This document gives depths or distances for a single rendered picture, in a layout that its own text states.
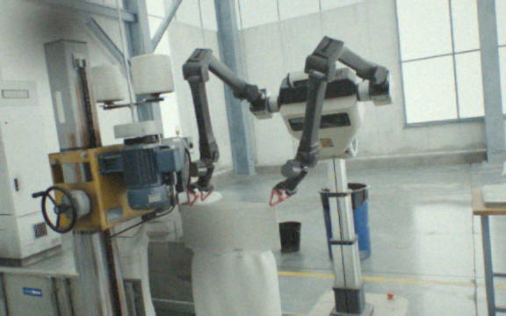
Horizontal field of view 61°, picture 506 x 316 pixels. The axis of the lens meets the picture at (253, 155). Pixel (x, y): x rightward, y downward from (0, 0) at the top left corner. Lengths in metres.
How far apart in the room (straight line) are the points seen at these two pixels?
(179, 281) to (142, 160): 1.13
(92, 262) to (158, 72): 0.79
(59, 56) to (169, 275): 1.41
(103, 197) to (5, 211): 4.07
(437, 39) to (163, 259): 8.00
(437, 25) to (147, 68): 8.35
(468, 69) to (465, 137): 1.33
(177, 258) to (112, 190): 0.90
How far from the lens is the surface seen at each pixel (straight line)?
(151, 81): 1.78
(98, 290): 1.87
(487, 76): 9.18
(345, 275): 2.41
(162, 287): 2.72
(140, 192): 1.67
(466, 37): 9.67
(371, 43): 9.87
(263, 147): 10.67
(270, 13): 10.72
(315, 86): 1.57
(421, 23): 9.76
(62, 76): 1.81
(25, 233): 5.75
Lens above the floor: 1.38
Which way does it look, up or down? 5 degrees down
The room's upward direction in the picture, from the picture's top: 7 degrees counter-clockwise
